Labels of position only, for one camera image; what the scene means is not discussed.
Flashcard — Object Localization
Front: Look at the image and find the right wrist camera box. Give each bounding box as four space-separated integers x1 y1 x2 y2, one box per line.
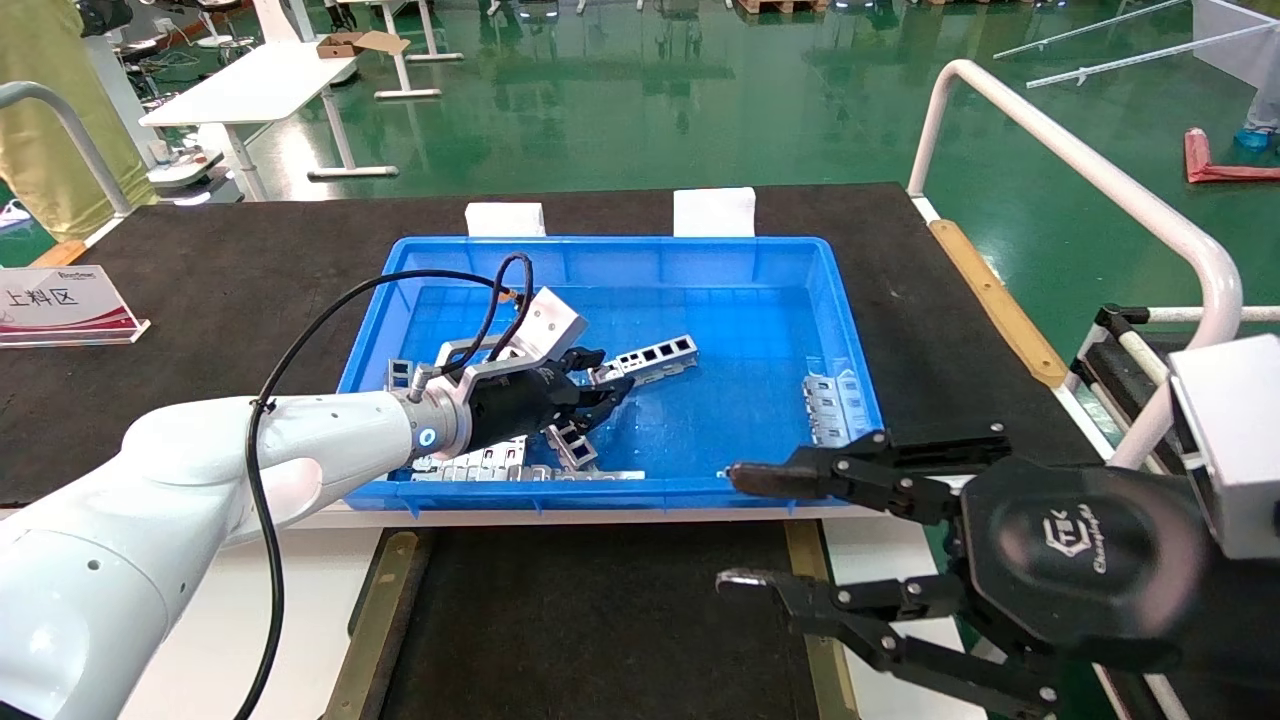
1167 334 1280 562

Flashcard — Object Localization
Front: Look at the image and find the long wooden strip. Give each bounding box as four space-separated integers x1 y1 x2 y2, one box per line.
929 219 1070 390

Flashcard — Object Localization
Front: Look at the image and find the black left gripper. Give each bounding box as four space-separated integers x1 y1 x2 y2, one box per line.
464 346 637 457

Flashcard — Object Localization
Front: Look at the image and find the long thin metal bracket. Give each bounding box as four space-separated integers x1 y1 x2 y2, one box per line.
410 466 647 485

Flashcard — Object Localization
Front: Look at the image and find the black cart frame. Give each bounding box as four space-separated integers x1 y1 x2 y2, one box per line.
1068 303 1183 463

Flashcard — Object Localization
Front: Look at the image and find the black container tray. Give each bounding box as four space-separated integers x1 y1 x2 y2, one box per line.
378 520 833 720

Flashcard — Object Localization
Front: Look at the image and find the red floor object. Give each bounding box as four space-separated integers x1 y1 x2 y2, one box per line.
1184 127 1280 185

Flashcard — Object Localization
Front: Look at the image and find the acrylic sign with Chinese text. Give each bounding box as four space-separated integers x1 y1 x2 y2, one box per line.
0 264 152 349

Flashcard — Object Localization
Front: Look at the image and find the cardboard box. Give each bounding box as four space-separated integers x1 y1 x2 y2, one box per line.
315 29 412 60

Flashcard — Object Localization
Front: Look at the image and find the white panel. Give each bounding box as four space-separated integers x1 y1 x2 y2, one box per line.
1190 0 1280 91

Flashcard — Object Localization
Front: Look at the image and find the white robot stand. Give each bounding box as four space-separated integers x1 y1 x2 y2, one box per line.
75 0 243 207

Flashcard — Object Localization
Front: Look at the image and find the grey tube railing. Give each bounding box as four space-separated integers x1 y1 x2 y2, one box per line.
0 81 137 223

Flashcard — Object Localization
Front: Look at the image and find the metal bracket with square holes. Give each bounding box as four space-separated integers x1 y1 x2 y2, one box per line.
545 420 600 472
588 334 699 388

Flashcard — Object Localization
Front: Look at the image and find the short wooden piece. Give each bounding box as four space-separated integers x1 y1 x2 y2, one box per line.
28 239 90 269

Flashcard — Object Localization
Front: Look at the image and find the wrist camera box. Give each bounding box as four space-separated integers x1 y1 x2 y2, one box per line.
408 286 590 403
1167 334 1280 562

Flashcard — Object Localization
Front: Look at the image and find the blue plastic bin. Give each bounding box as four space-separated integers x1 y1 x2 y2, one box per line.
340 236 885 514

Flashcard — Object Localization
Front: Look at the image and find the silver slotted metal bracket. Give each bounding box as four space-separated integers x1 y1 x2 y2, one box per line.
802 370 867 448

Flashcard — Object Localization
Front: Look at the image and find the small white foam block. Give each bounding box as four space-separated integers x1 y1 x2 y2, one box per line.
466 202 548 239

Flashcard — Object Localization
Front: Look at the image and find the white tube railing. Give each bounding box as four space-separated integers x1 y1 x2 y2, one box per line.
906 59 1280 471

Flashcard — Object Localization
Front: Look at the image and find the white desk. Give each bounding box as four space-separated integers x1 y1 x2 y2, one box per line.
139 40 401 203

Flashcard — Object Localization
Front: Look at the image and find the person with blue shoe covers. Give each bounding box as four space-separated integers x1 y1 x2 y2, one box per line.
1233 55 1280 154

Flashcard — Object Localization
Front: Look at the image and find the brass strip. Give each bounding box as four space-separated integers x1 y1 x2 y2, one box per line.
320 530 421 720
784 520 863 720

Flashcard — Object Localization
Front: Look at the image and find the white metal rod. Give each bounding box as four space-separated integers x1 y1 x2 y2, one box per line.
992 0 1193 62
1025 20 1280 90

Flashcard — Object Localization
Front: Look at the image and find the white slotted metal bracket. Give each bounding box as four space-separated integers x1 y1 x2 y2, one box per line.
412 436 529 471

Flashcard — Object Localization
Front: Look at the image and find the white paper label right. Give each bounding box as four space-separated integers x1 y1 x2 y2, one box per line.
672 187 758 239

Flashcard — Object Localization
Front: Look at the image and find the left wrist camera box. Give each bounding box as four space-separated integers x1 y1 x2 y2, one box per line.
408 286 590 403

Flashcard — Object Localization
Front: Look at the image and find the person in yellow coat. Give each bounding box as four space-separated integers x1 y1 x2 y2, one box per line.
0 0 159 243

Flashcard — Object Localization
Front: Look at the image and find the black table mat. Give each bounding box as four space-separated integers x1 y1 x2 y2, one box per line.
0 182 1103 507

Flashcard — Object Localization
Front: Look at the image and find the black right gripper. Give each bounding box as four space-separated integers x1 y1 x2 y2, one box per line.
715 421 1215 717

